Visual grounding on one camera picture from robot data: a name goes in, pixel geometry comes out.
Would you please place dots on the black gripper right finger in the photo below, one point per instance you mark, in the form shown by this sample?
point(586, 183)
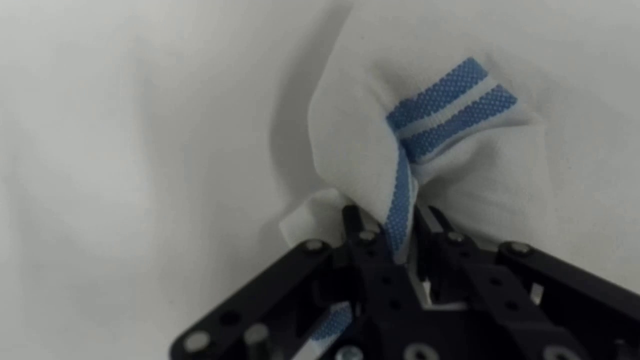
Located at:
point(533, 300)

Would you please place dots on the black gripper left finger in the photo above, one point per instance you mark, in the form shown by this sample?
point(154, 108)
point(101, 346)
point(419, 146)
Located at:
point(267, 292)

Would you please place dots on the white tea towel blue stripes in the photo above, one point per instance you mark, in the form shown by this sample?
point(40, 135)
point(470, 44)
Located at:
point(361, 120)

